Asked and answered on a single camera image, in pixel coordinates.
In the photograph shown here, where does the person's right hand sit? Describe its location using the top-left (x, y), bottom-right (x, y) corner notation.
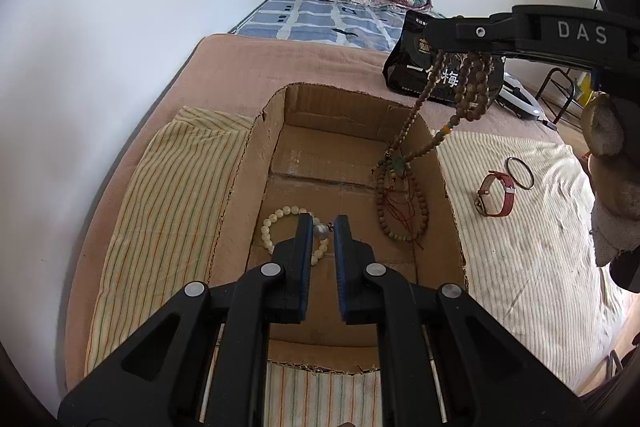
top-left (581, 91), bottom-right (640, 268)

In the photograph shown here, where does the blue checked bedsheet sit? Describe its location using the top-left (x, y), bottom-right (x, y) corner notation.
top-left (230, 0), bottom-right (446, 52)

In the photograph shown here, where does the black snack bag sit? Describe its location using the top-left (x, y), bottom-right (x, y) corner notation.
top-left (382, 9), bottom-right (506, 104)

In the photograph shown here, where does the cream bead bracelet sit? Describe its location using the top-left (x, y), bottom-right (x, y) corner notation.
top-left (260, 205), bottom-right (331, 269)

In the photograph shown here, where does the red strap wristwatch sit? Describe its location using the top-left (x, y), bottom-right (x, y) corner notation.
top-left (475, 171), bottom-right (517, 218)

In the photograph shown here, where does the cardboard box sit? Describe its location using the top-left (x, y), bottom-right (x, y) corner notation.
top-left (207, 82), bottom-right (468, 373)

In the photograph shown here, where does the yellow striped cloth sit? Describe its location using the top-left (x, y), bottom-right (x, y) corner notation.
top-left (84, 106), bottom-right (628, 427)

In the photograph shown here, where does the brown wooden bead necklace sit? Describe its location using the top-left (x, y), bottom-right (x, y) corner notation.
top-left (372, 49), bottom-right (503, 244)

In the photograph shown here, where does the dark metal bangle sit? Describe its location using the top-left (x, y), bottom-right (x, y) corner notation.
top-left (505, 157), bottom-right (534, 190)

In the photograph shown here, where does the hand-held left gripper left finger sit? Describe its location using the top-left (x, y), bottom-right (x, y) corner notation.
top-left (57, 213), bottom-right (313, 427)

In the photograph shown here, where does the yellow crate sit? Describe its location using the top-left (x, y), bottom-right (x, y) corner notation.
top-left (575, 74), bottom-right (598, 102)

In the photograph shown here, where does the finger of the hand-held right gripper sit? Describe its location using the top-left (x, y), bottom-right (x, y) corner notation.
top-left (429, 4), bottom-right (640, 68)

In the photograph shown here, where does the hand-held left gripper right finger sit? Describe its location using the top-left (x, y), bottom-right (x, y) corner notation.
top-left (334, 214), bottom-right (583, 427)

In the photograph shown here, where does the black clothes rack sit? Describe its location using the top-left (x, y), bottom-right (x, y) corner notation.
top-left (537, 67), bottom-right (601, 125)

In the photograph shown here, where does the white ring light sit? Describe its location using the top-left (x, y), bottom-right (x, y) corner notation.
top-left (495, 72), bottom-right (543, 120)

